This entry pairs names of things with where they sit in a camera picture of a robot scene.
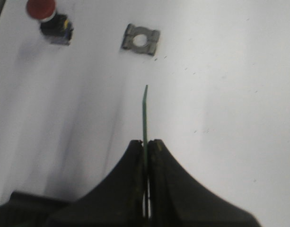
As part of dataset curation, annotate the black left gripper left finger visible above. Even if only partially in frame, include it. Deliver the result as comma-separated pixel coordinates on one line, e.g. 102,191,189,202
0,140,145,227

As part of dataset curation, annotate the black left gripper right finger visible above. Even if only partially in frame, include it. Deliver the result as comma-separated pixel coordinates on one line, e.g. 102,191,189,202
148,140,260,227

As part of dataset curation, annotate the green perforated circuit board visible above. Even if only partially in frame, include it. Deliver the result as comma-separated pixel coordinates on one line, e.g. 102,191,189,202
142,85,149,219

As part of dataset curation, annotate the grey metal clamp block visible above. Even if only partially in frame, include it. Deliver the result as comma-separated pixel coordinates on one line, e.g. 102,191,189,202
121,24,160,56

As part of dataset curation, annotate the red emergency stop button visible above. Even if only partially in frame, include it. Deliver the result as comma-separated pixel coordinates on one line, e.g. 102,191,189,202
26,0,73,46

